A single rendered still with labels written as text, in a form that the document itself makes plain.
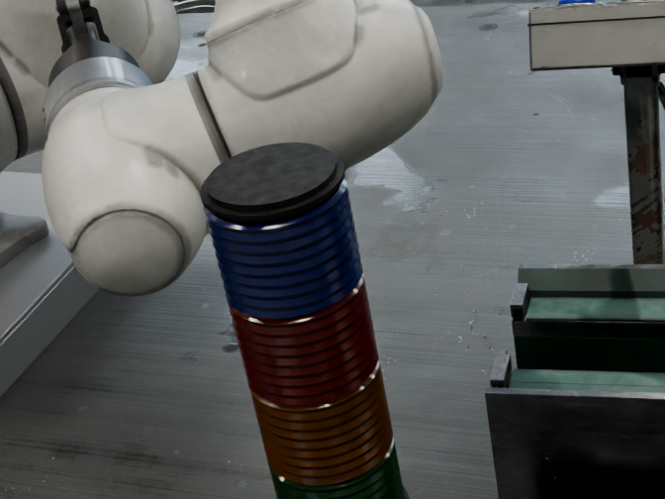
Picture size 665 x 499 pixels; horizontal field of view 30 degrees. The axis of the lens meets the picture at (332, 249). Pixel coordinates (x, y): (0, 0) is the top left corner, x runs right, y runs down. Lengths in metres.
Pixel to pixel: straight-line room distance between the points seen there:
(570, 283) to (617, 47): 0.20
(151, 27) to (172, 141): 0.49
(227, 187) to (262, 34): 0.33
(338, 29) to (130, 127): 0.15
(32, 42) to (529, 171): 0.54
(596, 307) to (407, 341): 0.25
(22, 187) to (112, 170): 0.64
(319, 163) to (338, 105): 0.32
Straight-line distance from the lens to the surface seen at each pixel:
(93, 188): 0.80
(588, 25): 1.03
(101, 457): 1.08
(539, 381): 0.86
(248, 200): 0.49
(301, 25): 0.83
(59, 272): 1.26
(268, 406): 0.54
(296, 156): 0.52
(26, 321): 1.22
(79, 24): 1.01
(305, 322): 0.51
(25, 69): 1.25
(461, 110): 1.54
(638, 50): 1.02
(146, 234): 0.80
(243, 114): 0.83
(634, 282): 0.94
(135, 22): 1.27
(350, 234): 0.51
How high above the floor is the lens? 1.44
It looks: 30 degrees down
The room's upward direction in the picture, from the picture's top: 11 degrees counter-clockwise
